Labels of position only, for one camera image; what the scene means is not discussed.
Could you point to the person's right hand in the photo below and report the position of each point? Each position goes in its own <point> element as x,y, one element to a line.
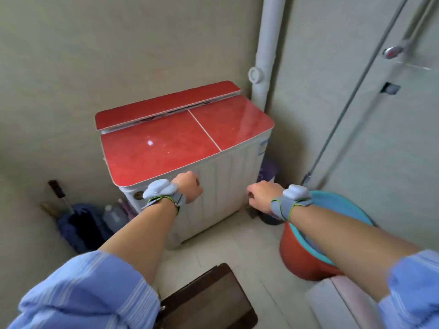
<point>265,197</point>

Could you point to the person's left hand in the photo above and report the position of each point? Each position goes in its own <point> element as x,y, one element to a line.
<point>188,188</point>

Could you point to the person's left fingers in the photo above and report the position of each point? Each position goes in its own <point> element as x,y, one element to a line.
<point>195,183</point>

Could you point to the person's right fingers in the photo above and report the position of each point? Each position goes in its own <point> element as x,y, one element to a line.
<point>252,195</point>

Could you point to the person's left forearm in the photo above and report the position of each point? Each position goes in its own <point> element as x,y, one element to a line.
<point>140,236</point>

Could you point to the person's right forearm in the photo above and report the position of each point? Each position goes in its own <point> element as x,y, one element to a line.
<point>349,248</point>

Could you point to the white twin-tub washing machine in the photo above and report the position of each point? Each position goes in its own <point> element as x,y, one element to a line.
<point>219,188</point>

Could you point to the purple plastic bag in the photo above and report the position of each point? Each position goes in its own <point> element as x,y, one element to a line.
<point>269,169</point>

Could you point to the grey left wrist tracker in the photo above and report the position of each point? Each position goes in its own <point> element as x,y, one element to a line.
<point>159,190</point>

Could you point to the grey wrist tracker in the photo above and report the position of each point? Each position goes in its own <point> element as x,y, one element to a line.
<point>159,190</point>
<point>295,197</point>

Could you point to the grey right wrist tracker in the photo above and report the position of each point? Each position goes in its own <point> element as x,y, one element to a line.
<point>295,197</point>

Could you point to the large red washer lid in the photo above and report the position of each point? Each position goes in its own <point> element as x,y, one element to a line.
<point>157,149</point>

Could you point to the small red washer lid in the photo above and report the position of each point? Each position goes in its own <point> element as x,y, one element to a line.
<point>233,120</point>

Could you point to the red plastic basin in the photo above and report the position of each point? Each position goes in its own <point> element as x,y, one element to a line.
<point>298,256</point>

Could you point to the red washer control panel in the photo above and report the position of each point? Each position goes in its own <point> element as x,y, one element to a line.
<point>164,103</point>

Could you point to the clear plastic bottle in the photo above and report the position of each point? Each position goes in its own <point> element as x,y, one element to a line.
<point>115,217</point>

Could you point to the blue plastic basin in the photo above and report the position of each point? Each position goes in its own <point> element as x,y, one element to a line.
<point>343,208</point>

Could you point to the brown wooden stool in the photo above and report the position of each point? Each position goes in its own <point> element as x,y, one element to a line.
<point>212,298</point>

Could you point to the blue mop cloth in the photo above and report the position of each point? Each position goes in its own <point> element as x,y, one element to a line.
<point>82,226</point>

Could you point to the black brush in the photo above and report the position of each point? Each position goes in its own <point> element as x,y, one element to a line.
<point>56,189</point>

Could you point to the white pink-edged box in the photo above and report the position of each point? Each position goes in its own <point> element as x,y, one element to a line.
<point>339,304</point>

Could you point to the white drain pipe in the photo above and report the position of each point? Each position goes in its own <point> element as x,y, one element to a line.
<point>269,47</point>

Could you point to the grey mop pole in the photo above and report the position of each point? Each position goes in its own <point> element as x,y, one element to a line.
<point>356,85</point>

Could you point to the blue striped left sleeve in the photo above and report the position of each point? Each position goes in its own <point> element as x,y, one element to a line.
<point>89,294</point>

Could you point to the blue striped sleeve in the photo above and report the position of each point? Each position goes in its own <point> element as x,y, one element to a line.
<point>89,294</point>
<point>415,291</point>

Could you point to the blue striped right sleeve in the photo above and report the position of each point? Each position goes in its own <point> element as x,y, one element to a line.
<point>415,291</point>

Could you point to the chrome knob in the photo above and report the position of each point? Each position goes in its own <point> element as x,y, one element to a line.
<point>392,52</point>

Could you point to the black wall clip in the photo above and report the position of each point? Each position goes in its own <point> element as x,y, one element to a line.
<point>391,88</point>

